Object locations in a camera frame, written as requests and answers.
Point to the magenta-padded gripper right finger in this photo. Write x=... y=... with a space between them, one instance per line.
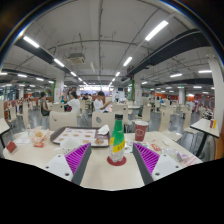
x=146 y=157

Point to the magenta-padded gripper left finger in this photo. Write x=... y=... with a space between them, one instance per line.
x=77 y=156

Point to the green-labelled clear drink bottle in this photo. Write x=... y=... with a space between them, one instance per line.
x=117 y=140

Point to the printed paper leaflets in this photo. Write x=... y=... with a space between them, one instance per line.
x=155 y=146

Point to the dark food tray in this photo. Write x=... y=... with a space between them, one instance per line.
x=76 y=135

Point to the red paper cup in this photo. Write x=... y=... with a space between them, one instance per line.
x=140 y=130

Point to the flat round red coaster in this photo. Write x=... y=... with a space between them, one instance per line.
x=110 y=162

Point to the white paper napkin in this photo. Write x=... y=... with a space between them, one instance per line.
x=104 y=130

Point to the orange-white food wrapper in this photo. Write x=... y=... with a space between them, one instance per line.
x=39 y=135

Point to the beige canteen chairs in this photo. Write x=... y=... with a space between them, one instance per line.
x=103 y=120

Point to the person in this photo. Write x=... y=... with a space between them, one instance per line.
x=98 y=104
x=44 y=106
x=74 y=105

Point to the white neighbouring table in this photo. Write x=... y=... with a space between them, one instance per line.
x=3 y=126
x=205 y=125

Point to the ceiling air conditioner unit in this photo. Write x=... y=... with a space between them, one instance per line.
x=76 y=58

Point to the ceiling strip lights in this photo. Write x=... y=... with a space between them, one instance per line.
x=156 y=30

